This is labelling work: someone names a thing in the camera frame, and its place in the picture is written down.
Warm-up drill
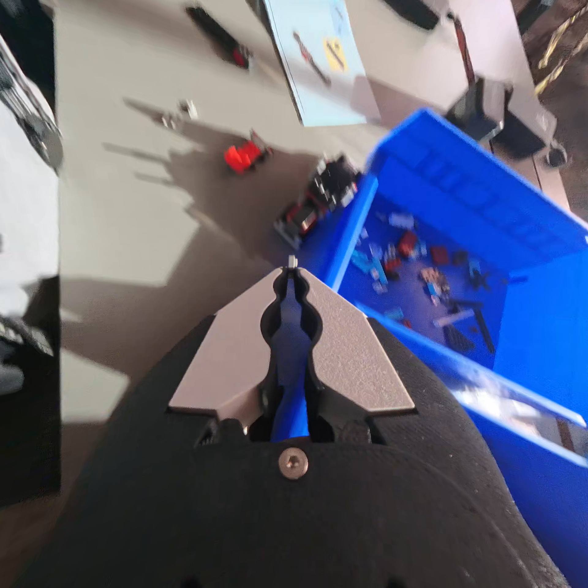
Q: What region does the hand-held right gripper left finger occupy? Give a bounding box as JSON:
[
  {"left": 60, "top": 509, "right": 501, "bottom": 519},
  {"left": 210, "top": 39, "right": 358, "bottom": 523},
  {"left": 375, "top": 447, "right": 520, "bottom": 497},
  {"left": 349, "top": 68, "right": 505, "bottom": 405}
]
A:
[{"left": 168, "top": 267, "right": 290, "bottom": 436}]

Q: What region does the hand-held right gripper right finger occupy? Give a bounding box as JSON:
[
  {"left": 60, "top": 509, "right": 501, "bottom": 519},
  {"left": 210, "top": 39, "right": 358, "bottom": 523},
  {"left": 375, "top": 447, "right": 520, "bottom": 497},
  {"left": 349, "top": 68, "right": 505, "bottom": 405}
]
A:
[{"left": 294, "top": 269, "right": 416, "bottom": 436}]

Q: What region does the blue plastic bin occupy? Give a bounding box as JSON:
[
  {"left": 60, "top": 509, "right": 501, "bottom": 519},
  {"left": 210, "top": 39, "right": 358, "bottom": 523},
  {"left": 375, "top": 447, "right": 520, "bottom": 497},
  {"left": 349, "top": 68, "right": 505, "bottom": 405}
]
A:
[{"left": 299, "top": 108, "right": 588, "bottom": 588}]

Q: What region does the long black brick beam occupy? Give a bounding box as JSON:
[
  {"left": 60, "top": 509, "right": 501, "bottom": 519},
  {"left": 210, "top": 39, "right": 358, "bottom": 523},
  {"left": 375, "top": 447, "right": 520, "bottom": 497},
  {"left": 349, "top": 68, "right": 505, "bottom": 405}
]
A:
[{"left": 186, "top": 6, "right": 252, "bottom": 70}]

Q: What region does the grey desk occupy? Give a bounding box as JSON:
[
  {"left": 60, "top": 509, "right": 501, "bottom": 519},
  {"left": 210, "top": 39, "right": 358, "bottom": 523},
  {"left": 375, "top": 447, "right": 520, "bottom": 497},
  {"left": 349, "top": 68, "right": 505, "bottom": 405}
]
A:
[{"left": 53, "top": 0, "right": 572, "bottom": 506}]

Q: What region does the pile of loose toy bricks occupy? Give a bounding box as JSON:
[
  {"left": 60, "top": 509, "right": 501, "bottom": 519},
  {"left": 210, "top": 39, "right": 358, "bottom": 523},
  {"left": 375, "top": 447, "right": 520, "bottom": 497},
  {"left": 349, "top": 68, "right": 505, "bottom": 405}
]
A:
[{"left": 351, "top": 209, "right": 497, "bottom": 354}]

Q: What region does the red black toy brick truck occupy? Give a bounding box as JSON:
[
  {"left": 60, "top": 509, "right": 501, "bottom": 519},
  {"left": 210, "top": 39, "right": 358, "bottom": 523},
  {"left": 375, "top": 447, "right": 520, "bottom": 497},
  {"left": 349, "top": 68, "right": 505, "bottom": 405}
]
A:
[{"left": 273, "top": 154, "right": 361, "bottom": 251}]

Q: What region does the red brick sub-assembly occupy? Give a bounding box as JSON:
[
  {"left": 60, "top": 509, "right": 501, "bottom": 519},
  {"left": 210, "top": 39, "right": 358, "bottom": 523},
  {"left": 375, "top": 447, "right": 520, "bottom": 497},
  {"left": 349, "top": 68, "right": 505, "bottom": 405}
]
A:
[{"left": 224, "top": 130, "right": 274, "bottom": 175}]

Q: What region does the person's grey sweatshirt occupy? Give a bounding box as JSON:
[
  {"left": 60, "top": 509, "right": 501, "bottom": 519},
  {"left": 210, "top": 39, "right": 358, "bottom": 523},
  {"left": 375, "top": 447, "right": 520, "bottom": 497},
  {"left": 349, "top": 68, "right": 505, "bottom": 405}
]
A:
[{"left": 0, "top": 34, "right": 62, "bottom": 318}]

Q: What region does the light blue instruction booklet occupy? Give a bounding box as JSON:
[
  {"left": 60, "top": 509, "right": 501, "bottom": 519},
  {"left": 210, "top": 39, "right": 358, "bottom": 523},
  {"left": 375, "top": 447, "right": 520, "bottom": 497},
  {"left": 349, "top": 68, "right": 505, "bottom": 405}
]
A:
[{"left": 262, "top": 0, "right": 382, "bottom": 128}]

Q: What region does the dark box-shaped device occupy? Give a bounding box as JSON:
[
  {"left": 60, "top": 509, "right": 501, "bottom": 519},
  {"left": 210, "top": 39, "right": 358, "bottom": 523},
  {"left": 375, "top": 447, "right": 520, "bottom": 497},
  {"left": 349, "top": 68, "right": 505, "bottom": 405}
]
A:
[
  {"left": 494, "top": 87, "right": 559, "bottom": 159},
  {"left": 448, "top": 76, "right": 514, "bottom": 142}
]

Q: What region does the black power adapter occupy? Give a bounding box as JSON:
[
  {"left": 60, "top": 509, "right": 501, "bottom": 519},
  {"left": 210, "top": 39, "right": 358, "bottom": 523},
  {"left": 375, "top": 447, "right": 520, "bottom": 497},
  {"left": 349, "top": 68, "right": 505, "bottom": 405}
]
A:
[{"left": 383, "top": 0, "right": 439, "bottom": 30}]

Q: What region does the braided power cable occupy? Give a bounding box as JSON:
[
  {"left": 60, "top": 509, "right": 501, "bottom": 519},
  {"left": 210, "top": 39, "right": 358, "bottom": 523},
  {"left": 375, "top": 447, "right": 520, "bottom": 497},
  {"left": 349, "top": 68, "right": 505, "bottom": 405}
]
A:
[{"left": 452, "top": 16, "right": 476, "bottom": 85}]

